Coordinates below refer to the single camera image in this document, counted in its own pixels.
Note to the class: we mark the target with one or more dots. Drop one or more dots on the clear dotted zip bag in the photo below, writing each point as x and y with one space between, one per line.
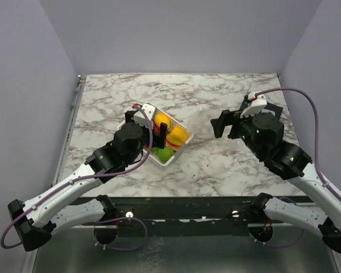
204 134

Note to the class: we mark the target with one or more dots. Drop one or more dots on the yellow bell pepper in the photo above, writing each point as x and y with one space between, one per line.
177 136

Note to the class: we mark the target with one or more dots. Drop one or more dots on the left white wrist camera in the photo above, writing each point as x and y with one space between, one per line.
149 112

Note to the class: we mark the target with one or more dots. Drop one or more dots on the aluminium side rail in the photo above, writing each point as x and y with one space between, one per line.
69 130

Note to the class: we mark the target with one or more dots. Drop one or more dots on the green grapes bunch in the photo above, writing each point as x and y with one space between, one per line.
163 154

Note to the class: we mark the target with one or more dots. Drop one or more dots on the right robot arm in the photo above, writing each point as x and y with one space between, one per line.
291 163

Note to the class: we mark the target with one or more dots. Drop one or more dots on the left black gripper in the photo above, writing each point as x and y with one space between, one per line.
159 140

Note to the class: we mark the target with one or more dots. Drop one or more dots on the orange yellow fruit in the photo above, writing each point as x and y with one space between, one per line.
162 118

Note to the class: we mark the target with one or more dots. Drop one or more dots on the black square mat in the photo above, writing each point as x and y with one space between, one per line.
270 108

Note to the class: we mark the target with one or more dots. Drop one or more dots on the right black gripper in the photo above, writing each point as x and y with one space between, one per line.
227 118

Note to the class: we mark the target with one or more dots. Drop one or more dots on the white perforated plastic basket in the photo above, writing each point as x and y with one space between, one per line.
174 123

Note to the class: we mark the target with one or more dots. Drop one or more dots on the red lychee bunch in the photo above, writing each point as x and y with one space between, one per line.
176 148

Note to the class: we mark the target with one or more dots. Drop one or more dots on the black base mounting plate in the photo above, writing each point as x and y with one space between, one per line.
182 216

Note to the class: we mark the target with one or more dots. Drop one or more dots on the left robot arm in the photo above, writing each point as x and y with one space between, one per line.
36 220

